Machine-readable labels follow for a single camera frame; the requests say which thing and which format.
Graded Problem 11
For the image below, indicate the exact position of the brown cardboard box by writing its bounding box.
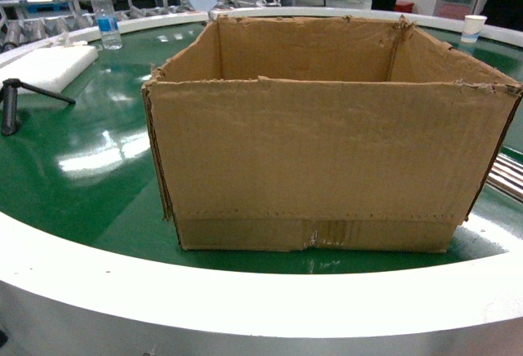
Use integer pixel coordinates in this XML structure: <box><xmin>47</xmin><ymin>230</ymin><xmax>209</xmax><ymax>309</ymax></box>
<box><xmin>142</xmin><ymin>16</ymin><xmax>522</xmax><ymax>252</ymax></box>

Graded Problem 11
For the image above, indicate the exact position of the clear plastic water bottle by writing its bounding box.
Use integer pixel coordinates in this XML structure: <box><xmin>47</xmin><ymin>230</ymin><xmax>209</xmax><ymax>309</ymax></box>
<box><xmin>91</xmin><ymin>0</ymin><xmax>123</xmax><ymax>51</ymax></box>

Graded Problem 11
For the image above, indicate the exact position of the white foam block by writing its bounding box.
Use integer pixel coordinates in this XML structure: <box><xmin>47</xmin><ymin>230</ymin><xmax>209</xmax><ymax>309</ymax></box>
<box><xmin>1</xmin><ymin>46</ymin><xmax>98</xmax><ymax>92</ymax></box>

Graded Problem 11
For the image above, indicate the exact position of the white paper cup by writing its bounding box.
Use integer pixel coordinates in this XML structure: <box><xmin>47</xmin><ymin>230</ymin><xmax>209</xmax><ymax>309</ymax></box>
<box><xmin>461</xmin><ymin>15</ymin><xmax>487</xmax><ymax>43</ymax></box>

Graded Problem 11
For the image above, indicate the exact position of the black mini tripod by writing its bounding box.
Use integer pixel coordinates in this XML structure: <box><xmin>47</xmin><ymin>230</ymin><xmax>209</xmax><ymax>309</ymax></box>
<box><xmin>1</xmin><ymin>78</ymin><xmax>76</xmax><ymax>136</ymax></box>

